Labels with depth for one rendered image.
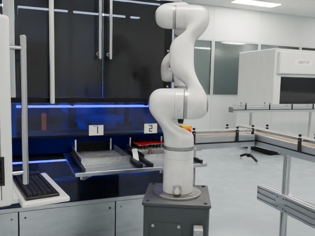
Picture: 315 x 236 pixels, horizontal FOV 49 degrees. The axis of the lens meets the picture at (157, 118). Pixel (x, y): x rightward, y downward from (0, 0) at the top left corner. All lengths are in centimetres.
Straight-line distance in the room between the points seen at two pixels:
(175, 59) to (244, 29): 682
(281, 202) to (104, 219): 122
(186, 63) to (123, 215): 117
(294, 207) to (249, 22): 621
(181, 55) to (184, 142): 34
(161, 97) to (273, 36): 744
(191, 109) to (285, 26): 769
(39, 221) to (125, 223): 51
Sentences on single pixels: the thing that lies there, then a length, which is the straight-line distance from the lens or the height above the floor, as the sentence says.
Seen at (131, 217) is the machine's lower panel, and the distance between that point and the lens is 225.
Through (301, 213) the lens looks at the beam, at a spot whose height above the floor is 48.
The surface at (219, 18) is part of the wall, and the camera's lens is 785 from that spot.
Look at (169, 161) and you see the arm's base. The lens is 135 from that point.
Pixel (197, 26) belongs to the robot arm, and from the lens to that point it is 146.
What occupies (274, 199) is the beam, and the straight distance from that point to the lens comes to 265.
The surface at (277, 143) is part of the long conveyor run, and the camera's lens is 252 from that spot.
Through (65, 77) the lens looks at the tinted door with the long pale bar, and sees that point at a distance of 201.
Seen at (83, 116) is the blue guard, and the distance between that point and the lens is 202.
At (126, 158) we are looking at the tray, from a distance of 185.
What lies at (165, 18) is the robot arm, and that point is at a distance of 149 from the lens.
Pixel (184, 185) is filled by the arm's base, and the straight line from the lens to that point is 137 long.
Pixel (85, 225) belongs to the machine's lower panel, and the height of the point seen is 45.
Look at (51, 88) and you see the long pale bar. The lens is 192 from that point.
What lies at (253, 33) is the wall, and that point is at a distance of 832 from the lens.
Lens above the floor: 131
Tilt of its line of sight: 6 degrees down
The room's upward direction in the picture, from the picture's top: 1 degrees clockwise
